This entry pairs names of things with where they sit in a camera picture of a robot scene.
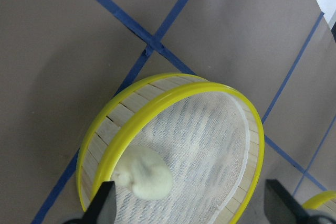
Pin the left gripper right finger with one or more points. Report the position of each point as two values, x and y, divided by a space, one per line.
280 206

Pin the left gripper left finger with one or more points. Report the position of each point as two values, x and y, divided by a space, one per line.
103 208

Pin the white steamed bun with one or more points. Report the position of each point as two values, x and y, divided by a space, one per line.
144 172

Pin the yellow bamboo steamer tray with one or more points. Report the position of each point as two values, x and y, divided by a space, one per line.
209 134

